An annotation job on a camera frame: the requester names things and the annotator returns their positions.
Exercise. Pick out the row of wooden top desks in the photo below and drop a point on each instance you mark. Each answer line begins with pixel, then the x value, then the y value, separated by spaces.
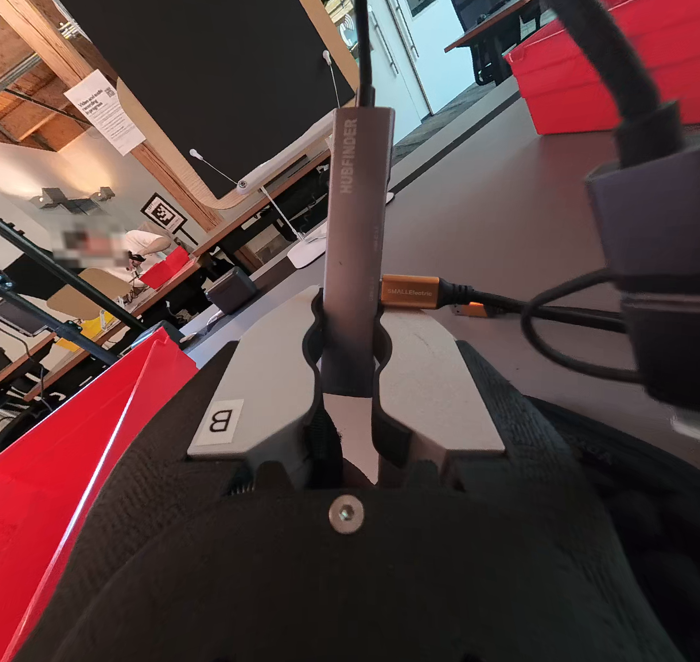
pixel 492 17

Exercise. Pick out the printed marker sign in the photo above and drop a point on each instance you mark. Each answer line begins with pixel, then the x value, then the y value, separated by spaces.
pixel 164 214

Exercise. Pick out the white double door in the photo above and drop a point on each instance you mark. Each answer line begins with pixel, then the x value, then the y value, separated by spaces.
pixel 404 72

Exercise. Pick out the white tabletop stand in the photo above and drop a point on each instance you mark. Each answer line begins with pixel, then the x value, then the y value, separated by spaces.
pixel 303 257

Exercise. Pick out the yellow box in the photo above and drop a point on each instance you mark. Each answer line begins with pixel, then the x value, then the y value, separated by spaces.
pixel 93 334

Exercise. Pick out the paper notice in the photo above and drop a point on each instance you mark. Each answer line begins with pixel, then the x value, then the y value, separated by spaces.
pixel 106 113

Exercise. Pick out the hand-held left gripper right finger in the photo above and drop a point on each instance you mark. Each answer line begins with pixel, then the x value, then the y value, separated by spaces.
pixel 437 394

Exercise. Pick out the cardboard sheet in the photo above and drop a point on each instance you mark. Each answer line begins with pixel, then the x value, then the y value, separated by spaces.
pixel 93 290

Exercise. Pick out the black board wooden frame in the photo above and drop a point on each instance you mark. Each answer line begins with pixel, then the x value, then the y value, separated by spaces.
pixel 219 44

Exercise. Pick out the computer monitor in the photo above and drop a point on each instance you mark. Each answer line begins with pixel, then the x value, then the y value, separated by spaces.
pixel 22 317

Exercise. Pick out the grey usb hub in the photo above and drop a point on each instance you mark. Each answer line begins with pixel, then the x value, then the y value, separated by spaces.
pixel 355 235

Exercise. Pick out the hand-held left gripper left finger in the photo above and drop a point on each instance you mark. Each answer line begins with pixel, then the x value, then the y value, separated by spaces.
pixel 262 378

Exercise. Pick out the black boom stand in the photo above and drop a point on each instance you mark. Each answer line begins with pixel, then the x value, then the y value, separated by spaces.
pixel 65 277

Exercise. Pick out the black honeycomb cushion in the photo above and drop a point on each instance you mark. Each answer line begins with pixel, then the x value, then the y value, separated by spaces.
pixel 656 487

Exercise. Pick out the small red plastic bin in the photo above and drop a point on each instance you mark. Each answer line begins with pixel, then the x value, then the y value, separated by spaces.
pixel 164 271

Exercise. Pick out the grey wall fixture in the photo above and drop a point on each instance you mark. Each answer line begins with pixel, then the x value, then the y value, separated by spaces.
pixel 71 200

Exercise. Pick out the black light stand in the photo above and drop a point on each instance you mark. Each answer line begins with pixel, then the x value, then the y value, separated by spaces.
pixel 54 326

